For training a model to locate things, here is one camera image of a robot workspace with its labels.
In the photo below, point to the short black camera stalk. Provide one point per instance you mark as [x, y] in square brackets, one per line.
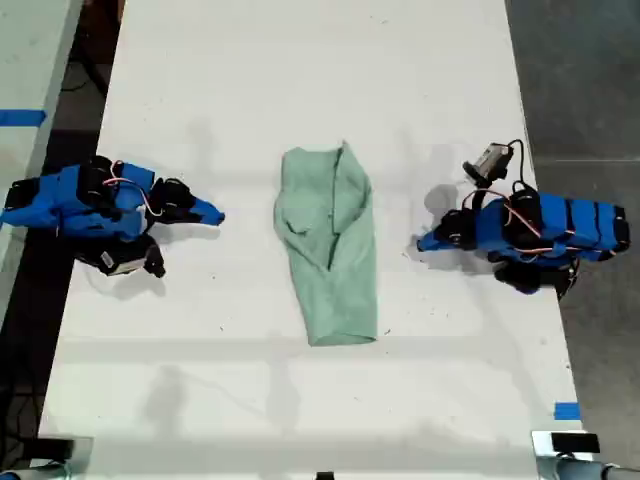
[155, 262]
[481, 195]

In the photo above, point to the small black block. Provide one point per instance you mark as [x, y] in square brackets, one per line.
[325, 476]

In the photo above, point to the pale green T-shirt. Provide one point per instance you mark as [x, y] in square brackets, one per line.
[345, 280]

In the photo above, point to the black camera box with label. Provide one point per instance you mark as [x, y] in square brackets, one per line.
[112, 257]

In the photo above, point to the grey black camera box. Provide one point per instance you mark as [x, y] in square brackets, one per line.
[492, 159]

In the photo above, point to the grey metal tube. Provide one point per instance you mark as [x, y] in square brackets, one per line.
[590, 472]

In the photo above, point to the white side table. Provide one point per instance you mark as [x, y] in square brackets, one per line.
[30, 60]

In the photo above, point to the long blue tape strip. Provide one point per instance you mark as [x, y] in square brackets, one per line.
[22, 117]

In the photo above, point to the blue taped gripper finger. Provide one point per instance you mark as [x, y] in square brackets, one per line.
[437, 246]
[207, 219]
[434, 237]
[207, 206]

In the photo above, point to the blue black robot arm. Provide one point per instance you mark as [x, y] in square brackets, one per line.
[575, 220]
[50, 200]

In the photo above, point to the short blue tape strip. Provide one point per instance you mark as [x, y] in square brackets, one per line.
[567, 410]

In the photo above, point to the white clamp with black box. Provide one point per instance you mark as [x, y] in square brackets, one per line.
[575, 443]

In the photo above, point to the metal clamp with black box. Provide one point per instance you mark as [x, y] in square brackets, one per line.
[57, 447]

